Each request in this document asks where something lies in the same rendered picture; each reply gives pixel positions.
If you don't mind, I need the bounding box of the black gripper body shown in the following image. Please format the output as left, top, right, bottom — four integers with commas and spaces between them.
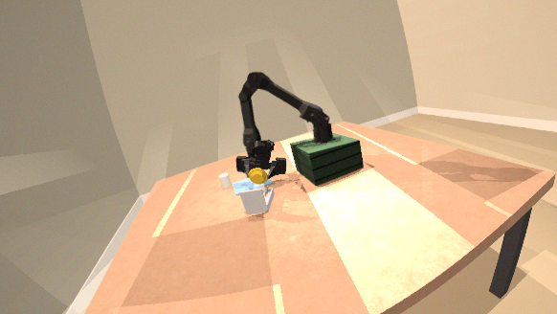
235, 155, 286, 174

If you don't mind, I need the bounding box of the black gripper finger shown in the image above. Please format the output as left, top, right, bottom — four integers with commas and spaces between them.
241, 159, 250, 178
268, 161, 279, 179

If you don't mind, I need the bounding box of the yellow round plate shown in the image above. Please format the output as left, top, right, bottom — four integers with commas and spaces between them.
248, 168, 268, 185

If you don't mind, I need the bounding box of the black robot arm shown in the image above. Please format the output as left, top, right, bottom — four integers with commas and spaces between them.
239, 72, 335, 160

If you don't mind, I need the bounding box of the white dish rack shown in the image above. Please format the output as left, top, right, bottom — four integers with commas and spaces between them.
239, 186, 275, 214

